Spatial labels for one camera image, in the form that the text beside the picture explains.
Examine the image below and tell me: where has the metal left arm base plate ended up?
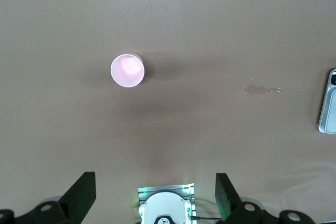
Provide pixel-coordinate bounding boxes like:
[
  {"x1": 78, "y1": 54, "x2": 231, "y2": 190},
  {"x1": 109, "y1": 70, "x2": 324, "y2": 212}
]
[{"x1": 137, "y1": 182, "x2": 197, "y2": 224}]

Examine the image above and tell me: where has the silver digital kitchen scale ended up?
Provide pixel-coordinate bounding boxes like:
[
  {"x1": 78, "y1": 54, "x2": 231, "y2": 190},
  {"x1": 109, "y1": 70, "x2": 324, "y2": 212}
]
[{"x1": 318, "y1": 68, "x2": 336, "y2": 134}]

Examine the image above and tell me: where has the pink paper cup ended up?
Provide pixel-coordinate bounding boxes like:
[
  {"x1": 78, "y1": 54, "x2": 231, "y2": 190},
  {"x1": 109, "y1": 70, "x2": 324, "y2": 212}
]
[{"x1": 110, "y1": 54, "x2": 146, "y2": 88}]

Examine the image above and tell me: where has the black base power cable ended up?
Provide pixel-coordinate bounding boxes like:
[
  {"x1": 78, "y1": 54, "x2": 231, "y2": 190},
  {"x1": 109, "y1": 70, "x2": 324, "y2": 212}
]
[{"x1": 189, "y1": 215, "x2": 223, "y2": 221}]

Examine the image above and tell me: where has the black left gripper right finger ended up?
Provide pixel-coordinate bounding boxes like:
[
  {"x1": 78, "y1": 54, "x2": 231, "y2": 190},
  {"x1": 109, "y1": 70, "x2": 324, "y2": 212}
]
[{"x1": 215, "y1": 173, "x2": 319, "y2": 224}]

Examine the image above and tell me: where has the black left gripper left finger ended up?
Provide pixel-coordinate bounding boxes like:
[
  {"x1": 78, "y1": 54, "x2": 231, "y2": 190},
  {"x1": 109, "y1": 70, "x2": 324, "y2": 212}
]
[{"x1": 0, "y1": 171, "x2": 97, "y2": 224}]

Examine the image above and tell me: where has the brown sauce spill stain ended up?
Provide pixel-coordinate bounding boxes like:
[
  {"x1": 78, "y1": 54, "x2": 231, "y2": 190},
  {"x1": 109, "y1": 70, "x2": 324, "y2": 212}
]
[{"x1": 243, "y1": 74, "x2": 307, "y2": 97}]

